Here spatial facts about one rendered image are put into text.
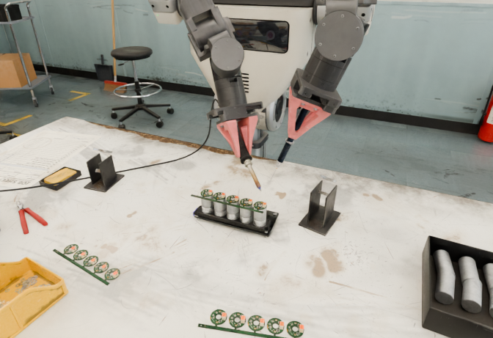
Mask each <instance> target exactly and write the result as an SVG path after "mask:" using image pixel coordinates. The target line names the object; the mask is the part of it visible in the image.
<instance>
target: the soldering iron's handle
mask: <svg viewBox="0 0 493 338"><path fill-rule="evenodd" d="M238 141H239V147H240V159H241V163H242V164H244V161H245V160H246V159H250V160H252V156H251V155H250V154H249V152H248V150H247V148H246V146H245V143H244V141H243V139H242V137H241V134H240V133H239V131H238Z"/></svg>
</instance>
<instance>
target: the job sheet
mask: <svg viewBox="0 0 493 338"><path fill-rule="evenodd" d="M100 137H101V136H94V135H87V134H80V133H67V132H60V131H47V130H44V131H41V132H39V133H38V134H36V135H34V136H32V137H30V138H29V139H27V140H25V141H23V142H21V143H20V144H17V145H15V146H14V147H12V148H10V149H8V150H6V151H4V152H3V153H1V154H0V185H2V186H6V187H12V188H25V187H31V186H33V185H34V184H35V183H37V182H38V181H39V180H41V179H43V178H44V177H45V176H46V175H48V174H50V173H51V172H52V171H54V170H55V169H56V168H58V167H59V166H61V165H62V164H63V163H65V162H66V161H68V160H69V159H71V158H72V157H73V156H74V155H76V154H78V153H79V152H81V151H82V150H83V149H85V148H86V147H88V146H89V145H91V144H92V143H93V142H95V141H96V140H98V139H99V138H100Z"/></svg>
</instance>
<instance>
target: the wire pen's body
mask: <svg viewBox="0 0 493 338"><path fill-rule="evenodd" d="M308 111H309V110H307V109H304V108H301V109H300V111H299V113H298V115H297V117H298V118H297V117H296V124H295V131H297V130H298V129H300V127H301V125H302V123H303V121H304V118H305V117H306V115H307V112H308ZM285 141H286V143H285V145H284V147H283V149H282V151H281V153H280V156H279V158H278V159H277V160H278V161H279V162H280V163H283V161H284V160H285V157H286V155H287V154H288V151H289V149H290V147H291V145H292V144H294V139H292V138H289V137H288V138H286V139H285Z"/></svg>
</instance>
